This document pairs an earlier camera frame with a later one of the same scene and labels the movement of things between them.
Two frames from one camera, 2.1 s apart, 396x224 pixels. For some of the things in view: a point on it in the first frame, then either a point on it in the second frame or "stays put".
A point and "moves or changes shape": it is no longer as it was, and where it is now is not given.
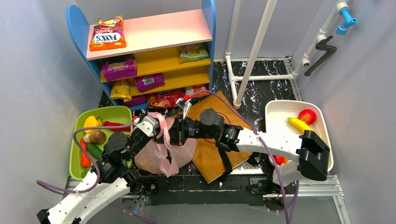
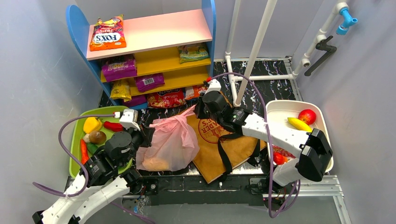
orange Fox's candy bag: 109,34 stays put
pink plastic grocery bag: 156,156 moves or changes shape
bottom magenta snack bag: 136,100 stays put
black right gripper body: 173,134 -> 200,109
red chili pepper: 107,123 stays put
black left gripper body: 139,141 stays put
